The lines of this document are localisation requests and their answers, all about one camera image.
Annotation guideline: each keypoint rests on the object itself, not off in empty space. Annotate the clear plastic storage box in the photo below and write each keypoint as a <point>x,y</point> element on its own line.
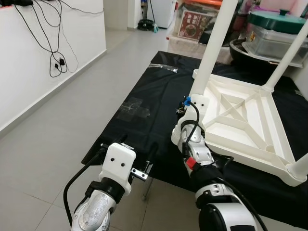
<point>274,45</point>

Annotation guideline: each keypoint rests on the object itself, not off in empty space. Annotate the clear tape cross patch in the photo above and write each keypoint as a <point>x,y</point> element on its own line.
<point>134,108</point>

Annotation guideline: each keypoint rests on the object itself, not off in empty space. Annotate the clear tape strip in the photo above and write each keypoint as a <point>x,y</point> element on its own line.
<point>163,68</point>

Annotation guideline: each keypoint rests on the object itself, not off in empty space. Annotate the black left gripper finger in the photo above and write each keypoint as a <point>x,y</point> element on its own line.
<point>154,151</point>
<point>123,139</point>

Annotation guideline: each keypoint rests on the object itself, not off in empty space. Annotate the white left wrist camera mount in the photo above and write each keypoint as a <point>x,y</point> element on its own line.
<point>118,163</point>

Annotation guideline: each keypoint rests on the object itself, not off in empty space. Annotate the beige woven cloth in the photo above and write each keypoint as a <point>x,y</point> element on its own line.
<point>192,50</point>

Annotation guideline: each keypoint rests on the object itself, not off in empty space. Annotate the black tablecloth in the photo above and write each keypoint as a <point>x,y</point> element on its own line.
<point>144,144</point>

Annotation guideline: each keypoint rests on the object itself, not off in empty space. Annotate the orange rimmed container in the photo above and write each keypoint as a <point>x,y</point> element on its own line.
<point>202,3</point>

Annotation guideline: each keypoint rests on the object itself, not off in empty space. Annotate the white plastic children table top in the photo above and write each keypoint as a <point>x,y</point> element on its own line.
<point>240,120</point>

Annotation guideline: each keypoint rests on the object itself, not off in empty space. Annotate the black power adapter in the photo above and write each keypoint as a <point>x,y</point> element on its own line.
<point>61,63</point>

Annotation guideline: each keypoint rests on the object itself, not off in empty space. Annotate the green plastic lid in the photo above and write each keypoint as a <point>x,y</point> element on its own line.
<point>276,21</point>

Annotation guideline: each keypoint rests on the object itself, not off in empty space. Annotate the black floor appliance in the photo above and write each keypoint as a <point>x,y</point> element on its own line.
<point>147,26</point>

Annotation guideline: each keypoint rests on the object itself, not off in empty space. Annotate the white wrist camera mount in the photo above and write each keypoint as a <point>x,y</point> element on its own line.
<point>198,108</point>
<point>118,163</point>

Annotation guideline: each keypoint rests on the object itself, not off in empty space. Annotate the white refrigerator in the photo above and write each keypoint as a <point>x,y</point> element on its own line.
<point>163,12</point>

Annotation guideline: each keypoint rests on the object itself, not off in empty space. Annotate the metal folding table frame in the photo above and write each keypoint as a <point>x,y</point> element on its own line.
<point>147,188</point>

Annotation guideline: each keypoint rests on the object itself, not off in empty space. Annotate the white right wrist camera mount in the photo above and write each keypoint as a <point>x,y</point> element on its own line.
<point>198,108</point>

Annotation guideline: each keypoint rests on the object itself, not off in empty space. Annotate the red printed carton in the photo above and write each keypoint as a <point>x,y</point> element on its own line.
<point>192,26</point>

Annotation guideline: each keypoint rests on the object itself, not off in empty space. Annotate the black wok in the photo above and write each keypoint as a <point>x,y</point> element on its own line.
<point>240,55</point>

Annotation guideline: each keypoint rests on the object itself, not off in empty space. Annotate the shiny dark metal pan lid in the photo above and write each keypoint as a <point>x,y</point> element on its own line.
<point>236,29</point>

